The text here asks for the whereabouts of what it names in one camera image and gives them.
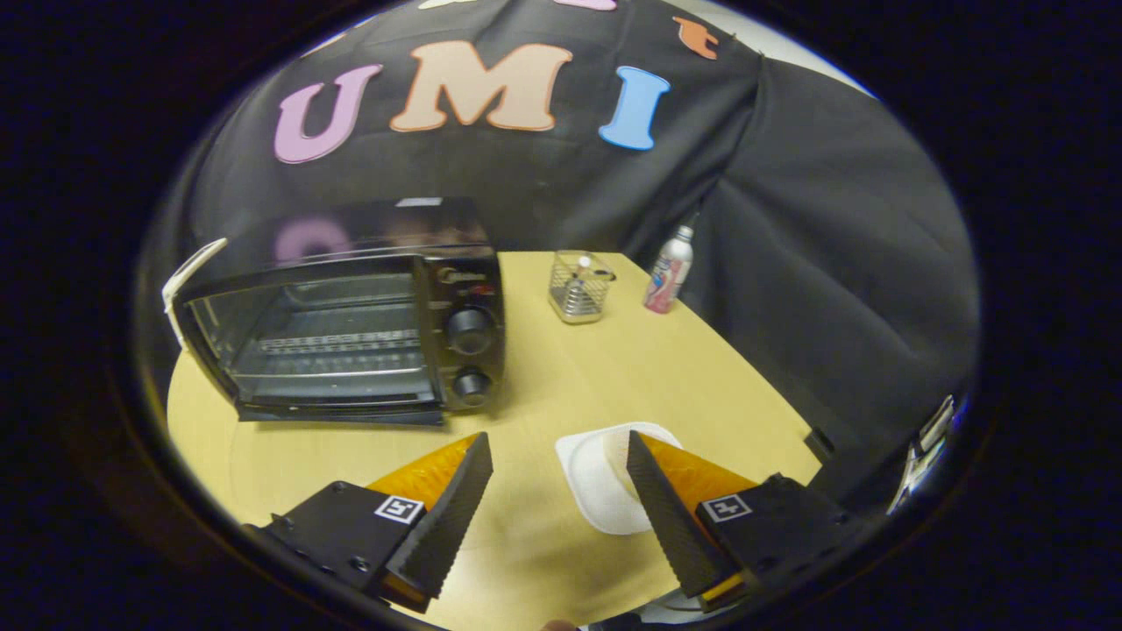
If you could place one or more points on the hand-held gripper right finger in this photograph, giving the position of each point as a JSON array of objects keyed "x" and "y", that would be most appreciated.
[{"x": 662, "y": 517}]

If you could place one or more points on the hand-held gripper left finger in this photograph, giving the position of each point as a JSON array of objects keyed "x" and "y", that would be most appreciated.
[{"x": 451, "y": 517}]

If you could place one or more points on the black toaster oven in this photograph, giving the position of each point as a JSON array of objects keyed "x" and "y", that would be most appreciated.
[{"x": 465, "y": 263}]

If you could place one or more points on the white square plate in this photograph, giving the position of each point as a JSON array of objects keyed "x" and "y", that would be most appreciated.
[{"x": 596, "y": 473}]

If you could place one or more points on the small black object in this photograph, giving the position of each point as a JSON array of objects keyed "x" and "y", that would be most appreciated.
[{"x": 820, "y": 444}]

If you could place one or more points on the pink label spray bottle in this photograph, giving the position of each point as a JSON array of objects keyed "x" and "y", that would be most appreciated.
[{"x": 669, "y": 272}]

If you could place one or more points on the small white bottle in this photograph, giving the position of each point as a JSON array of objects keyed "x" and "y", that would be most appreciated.
[{"x": 582, "y": 272}]

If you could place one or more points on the shiny metal object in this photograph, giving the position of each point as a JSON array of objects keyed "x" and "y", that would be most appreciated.
[{"x": 920, "y": 456}]

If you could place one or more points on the black backdrop cloth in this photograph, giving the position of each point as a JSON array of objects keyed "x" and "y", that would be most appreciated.
[{"x": 815, "y": 237}]

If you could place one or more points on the white plastic stand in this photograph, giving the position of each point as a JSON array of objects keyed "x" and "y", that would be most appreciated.
[{"x": 186, "y": 276}]

